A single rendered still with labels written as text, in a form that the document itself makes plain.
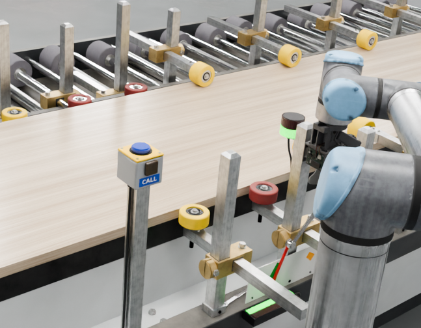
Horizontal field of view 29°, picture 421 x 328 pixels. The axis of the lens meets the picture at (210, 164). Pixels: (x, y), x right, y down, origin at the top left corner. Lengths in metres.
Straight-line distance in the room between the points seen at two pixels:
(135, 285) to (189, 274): 0.47
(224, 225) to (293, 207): 0.25
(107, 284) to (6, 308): 0.28
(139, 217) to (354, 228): 0.64
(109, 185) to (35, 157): 0.26
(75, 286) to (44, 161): 0.45
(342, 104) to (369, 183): 0.57
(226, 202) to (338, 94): 0.38
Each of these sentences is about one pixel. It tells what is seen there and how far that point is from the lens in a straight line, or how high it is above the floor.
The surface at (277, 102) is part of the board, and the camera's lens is 2.87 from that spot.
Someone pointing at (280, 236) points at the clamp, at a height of 0.86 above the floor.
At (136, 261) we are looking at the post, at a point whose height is 0.96.
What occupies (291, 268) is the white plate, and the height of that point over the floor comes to 0.75.
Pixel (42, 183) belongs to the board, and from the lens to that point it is 2.23.
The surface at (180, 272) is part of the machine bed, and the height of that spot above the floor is 0.68.
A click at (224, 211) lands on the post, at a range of 1.92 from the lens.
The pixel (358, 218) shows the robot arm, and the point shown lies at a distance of 1.24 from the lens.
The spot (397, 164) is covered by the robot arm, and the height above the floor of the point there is 1.45.
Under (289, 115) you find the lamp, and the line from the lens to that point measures 2.06.
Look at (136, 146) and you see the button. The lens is 1.68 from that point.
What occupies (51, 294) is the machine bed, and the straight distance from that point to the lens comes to 2.02.
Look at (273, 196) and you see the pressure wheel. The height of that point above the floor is 0.90.
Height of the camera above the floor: 1.96
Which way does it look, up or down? 27 degrees down
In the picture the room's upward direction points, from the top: 6 degrees clockwise
